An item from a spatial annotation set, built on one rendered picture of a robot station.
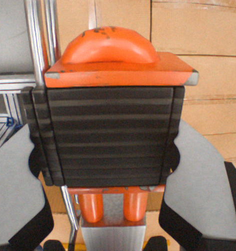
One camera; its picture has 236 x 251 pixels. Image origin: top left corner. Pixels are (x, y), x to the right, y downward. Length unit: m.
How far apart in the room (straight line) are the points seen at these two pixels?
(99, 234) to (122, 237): 0.02
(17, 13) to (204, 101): 1.20
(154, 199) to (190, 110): 0.57
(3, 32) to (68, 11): 0.77
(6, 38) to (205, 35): 1.18
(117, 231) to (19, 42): 1.35
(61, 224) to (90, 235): 0.28
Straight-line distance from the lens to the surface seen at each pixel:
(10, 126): 1.37
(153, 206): 0.45
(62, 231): 0.51
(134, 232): 0.20
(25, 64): 1.46
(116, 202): 0.21
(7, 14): 1.45
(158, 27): 0.79
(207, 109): 0.98
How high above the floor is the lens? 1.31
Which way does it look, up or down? 58 degrees down
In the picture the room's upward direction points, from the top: 175 degrees clockwise
